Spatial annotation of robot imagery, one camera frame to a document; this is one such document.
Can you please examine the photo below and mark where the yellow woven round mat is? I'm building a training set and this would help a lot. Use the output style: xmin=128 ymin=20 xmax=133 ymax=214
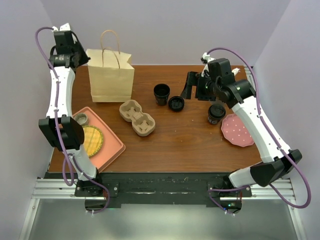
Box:
xmin=82 ymin=125 xmax=104 ymax=158

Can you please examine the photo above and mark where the small grey ceramic bowl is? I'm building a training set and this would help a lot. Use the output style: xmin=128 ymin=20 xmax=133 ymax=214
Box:
xmin=74 ymin=112 xmax=89 ymax=126

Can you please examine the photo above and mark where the black coffee cup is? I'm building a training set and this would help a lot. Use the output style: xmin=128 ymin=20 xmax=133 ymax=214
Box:
xmin=208 ymin=111 xmax=223 ymax=125

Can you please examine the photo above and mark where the pink dotted plate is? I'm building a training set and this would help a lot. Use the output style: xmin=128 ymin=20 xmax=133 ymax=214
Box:
xmin=220 ymin=113 xmax=255 ymax=148

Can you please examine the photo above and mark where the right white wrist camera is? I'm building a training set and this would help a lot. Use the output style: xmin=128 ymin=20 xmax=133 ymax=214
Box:
xmin=201 ymin=52 xmax=215 ymax=77

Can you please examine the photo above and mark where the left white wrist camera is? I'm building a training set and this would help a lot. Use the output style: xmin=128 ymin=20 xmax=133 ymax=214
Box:
xmin=52 ymin=22 xmax=71 ymax=32

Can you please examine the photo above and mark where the cardboard cup carrier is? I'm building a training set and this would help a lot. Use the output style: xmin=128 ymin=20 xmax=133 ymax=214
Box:
xmin=119 ymin=99 xmax=156 ymax=137

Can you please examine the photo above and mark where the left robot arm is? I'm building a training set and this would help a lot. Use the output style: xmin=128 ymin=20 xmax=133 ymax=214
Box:
xmin=38 ymin=23 xmax=104 ymax=196

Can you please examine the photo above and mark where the brown paper bag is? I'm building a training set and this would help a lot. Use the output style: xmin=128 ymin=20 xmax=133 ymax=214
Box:
xmin=86 ymin=29 xmax=135 ymax=103

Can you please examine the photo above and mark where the black coffee lid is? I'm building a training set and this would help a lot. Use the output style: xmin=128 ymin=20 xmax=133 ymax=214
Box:
xmin=208 ymin=104 xmax=226 ymax=119

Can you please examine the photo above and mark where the stack of black cups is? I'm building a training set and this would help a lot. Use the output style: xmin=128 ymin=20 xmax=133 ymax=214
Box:
xmin=153 ymin=83 xmax=170 ymax=106

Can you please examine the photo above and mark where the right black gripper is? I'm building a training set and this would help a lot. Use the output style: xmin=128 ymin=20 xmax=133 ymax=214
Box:
xmin=181 ymin=71 xmax=221 ymax=102

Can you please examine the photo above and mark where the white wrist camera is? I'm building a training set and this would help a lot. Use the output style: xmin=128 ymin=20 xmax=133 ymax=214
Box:
xmin=52 ymin=22 xmax=71 ymax=32
xmin=201 ymin=52 xmax=215 ymax=77

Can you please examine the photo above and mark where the pink plastic tray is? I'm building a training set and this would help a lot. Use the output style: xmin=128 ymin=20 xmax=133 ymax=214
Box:
xmin=73 ymin=107 xmax=126 ymax=172

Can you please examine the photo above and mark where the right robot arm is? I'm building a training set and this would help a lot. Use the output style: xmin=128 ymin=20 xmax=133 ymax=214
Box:
xmin=181 ymin=53 xmax=302 ymax=197

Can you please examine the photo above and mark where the aluminium frame rail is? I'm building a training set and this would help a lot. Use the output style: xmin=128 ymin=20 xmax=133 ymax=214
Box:
xmin=31 ymin=177 xmax=87 ymax=200

